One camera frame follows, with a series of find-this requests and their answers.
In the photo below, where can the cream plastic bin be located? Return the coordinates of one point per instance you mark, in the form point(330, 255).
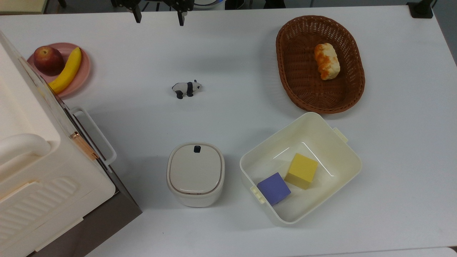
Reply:
point(342, 160)

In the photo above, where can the pink plate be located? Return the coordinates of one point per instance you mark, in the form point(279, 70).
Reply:
point(80, 76)

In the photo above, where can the yellow banana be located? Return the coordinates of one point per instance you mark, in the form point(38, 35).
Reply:
point(69, 69)

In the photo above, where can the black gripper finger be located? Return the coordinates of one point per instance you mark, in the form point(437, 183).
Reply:
point(137, 15)
point(181, 17)

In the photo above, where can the dark wood drawer case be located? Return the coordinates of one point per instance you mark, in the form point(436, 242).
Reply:
point(107, 214)

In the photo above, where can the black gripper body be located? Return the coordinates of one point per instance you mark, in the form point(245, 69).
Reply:
point(178, 3)

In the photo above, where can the red apple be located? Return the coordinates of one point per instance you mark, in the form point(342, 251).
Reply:
point(49, 60)

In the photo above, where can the yellow cube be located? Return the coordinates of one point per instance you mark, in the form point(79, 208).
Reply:
point(301, 169)

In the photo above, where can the panda figurine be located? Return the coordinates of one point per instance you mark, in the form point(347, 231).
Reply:
point(185, 88)

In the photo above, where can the cream plastic storage cabinet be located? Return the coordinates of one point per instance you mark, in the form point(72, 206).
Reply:
point(35, 160)

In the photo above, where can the brown wicker basket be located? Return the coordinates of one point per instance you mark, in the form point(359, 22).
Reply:
point(303, 82)

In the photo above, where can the black stand clamp base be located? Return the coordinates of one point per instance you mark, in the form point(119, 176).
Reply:
point(421, 10)

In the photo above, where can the beige desk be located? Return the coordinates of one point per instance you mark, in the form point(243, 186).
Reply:
point(21, 6)

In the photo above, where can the bread piece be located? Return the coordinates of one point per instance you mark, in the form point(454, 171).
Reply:
point(326, 61)

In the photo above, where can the purple cube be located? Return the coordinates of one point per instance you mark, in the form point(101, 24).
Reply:
point(274, 188)

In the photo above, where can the small white trash can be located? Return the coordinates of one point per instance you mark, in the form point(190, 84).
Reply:
point(195, 171)

